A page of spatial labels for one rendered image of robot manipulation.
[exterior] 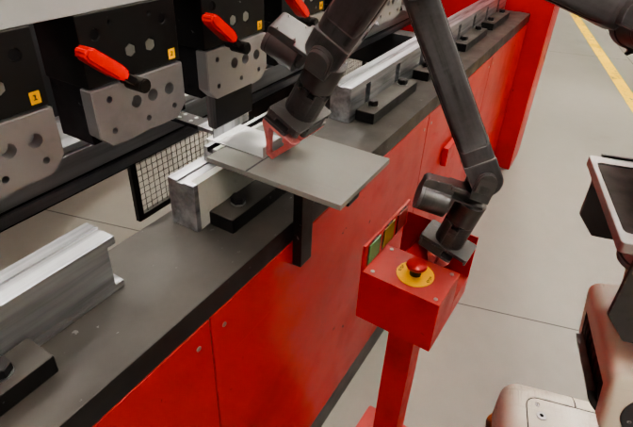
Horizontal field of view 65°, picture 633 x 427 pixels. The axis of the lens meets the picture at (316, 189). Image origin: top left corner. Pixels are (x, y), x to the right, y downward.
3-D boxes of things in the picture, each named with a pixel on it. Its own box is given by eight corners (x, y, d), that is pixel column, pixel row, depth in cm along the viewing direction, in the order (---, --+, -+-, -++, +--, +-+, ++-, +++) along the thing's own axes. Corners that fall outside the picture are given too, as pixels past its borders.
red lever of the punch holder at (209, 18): (218, 11, 67) (252, 45, 76) (195, 7, 69) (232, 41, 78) (213, 24, 67) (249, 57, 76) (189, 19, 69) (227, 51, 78)
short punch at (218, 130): (218, 139, 88) (214, 88, 83) (209, 137, 89) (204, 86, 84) (252, 121, 95) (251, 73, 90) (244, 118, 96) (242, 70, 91)
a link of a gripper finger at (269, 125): (247, 148, 85) (267, 108, 78) (271, 133, 90) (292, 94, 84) (276, 174, 84) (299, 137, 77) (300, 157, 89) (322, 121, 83)
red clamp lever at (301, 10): (298, -9, 82) (319, 21, 91) (278, -13, 84) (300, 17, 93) (294, 0, 82) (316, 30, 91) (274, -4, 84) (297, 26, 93)
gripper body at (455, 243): (430, 224, 104) (444, 198, 100) (473, 252, 101) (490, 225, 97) (416, 239, 99) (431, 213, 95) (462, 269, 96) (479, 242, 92)
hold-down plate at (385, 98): (372, 124, 129) (374, 114, 128) (354, 120, 132) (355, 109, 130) (415, 90, 151) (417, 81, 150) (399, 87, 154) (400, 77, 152)
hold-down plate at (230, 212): (233, 235, 88) (232, 221, 86) (209, 224, 90) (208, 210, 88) (320, 166, 110) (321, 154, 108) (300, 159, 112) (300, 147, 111)
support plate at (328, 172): (340, 211, 75) (340, 205, 74) (206, 161, 86) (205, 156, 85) (389, 163, 88) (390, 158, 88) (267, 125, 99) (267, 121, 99)
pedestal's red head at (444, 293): (429, 352, 95) (445, 280, 85) (355, 315, 102) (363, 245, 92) (464, 291, 109) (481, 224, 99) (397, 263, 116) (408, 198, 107)
